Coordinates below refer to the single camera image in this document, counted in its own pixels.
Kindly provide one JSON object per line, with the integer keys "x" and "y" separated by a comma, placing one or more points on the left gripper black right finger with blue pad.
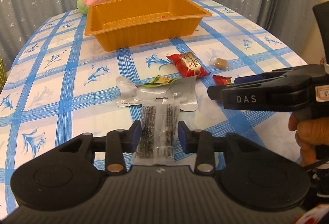
{"x": 205, "y": 145}

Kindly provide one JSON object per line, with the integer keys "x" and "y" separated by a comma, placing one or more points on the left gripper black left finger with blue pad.
{"x": 114, "y": 145}

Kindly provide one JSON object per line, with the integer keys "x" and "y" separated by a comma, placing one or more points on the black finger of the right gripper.
{"x": 282, "y": 90}

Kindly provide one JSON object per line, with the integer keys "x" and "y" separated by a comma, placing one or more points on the clear black seaweed snack pack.
{"x": 159, "y": 123}

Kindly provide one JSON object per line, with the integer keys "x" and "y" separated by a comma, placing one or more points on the silver foil snack pouch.
{"x": 183, "y": 91}

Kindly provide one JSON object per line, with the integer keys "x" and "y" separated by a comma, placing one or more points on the small red white candy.
{"x": 221, "y": 80}

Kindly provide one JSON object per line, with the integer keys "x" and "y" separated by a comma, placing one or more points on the large red snack packet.
{"x": 188, "y": 65}

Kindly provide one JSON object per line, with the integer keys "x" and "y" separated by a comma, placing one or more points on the person's right hand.
{"x": 308, "y": 134}

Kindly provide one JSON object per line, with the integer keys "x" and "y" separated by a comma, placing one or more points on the brown cube candy clear wrapper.
{"x": 219, "y": 63}

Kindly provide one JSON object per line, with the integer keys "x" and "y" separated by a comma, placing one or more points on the green yellow small wrapper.
{"x": 159, "y": 80}

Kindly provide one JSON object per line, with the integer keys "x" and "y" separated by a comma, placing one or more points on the blue checked tablecloth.
{"x": 62, "y": 83}

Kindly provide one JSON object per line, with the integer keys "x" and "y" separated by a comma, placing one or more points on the orange plastic tray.
{"x": 118, "y": 24}

